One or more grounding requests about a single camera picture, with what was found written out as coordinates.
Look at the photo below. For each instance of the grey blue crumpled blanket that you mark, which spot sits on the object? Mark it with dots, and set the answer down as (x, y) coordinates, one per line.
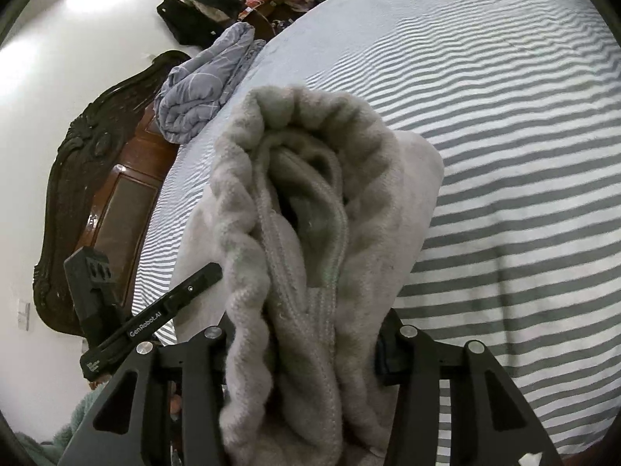
(194, 92)

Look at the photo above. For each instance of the black bag on shelf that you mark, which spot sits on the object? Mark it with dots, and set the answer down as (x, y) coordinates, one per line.
(198, 22)

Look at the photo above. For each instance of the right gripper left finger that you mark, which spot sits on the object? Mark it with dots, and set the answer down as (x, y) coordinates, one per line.
(130, 421)

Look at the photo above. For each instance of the person's left hand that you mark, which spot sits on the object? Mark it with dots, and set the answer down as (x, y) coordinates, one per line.
(174, 399)

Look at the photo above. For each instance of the grey white striped bedsheet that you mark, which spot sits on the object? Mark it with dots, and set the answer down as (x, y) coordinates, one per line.
(522, 100)

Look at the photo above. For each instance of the dark wooden headboard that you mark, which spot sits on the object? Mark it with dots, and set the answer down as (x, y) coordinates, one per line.
(102, 190)

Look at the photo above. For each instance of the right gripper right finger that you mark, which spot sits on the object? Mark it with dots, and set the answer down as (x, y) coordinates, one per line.
(491, 422)

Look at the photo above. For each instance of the beige fleece pants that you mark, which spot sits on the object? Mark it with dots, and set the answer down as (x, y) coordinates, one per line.
(316, 212)

